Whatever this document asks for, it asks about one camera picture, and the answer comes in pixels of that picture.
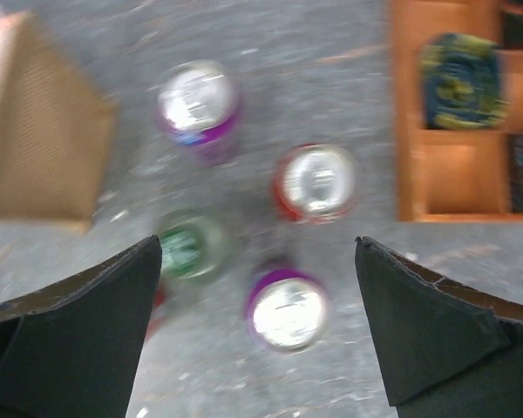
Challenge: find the clear glass beverage bottle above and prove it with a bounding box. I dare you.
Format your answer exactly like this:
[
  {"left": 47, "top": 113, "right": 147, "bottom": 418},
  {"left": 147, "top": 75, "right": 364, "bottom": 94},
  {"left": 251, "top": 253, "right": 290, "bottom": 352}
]
[{"left": 156, "top": 208, "right": 234, "bottom": 287}]

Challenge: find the red soda can back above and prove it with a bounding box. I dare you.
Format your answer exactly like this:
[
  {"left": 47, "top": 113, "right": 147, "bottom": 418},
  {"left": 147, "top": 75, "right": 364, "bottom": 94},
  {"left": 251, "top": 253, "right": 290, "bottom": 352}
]
[{"left": 146, "top": 287, "right": 166, "bottom": 340}]

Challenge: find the red soda can front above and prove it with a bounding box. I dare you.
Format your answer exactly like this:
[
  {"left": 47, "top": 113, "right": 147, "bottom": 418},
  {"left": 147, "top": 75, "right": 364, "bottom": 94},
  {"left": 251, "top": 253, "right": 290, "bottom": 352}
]
[{"left": 271, "top": 143, "right": 361, "bottom": 225}]

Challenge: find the orange wooden divider tray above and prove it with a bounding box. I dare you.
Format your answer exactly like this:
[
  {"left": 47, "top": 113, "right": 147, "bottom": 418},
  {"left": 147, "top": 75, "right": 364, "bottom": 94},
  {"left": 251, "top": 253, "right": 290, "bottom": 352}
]
[{"left": 389, "top": 1, "right": 523, "bottom": 222}]

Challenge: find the patterned canvas tote bag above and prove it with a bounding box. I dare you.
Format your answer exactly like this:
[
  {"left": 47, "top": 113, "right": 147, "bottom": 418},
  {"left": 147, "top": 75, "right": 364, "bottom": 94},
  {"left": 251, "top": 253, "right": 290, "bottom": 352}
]
[{"left": 0, "top": 11, "right": 116, "bottom": 232}]

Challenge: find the purple soda can front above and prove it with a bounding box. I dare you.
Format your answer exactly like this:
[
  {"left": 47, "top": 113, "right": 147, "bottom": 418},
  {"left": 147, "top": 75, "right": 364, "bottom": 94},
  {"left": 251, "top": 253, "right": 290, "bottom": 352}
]
[{"left": 244, "top": 257, "right": 330, "bottom": 353}]

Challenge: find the black rolled sock upper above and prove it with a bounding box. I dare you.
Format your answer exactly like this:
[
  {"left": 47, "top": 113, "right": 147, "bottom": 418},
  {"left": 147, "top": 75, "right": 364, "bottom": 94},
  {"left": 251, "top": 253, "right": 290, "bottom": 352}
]
[{"left": 500, "top": 0, "right": 523, "bottom": 50}]

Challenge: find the purple soda can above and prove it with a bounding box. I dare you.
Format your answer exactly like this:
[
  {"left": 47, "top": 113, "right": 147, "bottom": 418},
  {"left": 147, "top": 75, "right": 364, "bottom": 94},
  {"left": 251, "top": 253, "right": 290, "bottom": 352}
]
[
  {"left": 155, "top": 60, "right": 242, "bottom": 166},
  {"left": 244, "top": 257, "right": 330, "bottom": 353}
]

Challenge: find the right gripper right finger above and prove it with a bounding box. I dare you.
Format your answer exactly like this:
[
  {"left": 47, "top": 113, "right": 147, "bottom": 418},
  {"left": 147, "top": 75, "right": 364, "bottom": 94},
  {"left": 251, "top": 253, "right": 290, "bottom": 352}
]
[{"left": 355, "top": 237, "right": 523, "bottom": 418}]

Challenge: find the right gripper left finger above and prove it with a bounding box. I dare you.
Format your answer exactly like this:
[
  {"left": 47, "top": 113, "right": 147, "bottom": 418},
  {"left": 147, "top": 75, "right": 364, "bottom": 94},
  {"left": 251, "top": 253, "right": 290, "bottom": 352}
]
[{"left": 0, "top": 236, "right": 161, "bottom": 418}]

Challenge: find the red soda can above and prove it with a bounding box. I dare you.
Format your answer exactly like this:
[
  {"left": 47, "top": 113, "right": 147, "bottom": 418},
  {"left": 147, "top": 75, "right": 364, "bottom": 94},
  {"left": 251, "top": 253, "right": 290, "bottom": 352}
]
[
  {"left": 271, "top": 143, "right": 361, "bottom": 225},
  {"left": 146, "top": 287, "right": 166, "bottom": 340}
]

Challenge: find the blue green rolled sock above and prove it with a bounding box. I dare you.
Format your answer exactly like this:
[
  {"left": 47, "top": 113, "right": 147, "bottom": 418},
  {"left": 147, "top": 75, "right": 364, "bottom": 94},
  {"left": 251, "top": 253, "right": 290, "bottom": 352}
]
[{"left": 419, "top": 32, "right": 506, "bottom": 130}]

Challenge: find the purple soda can back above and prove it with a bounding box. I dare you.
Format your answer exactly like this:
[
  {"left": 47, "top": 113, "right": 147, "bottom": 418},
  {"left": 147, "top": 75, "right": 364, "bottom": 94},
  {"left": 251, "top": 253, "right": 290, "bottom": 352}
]
[{"left": 155, "top": 60, "right": 242, "bottom": 166}]

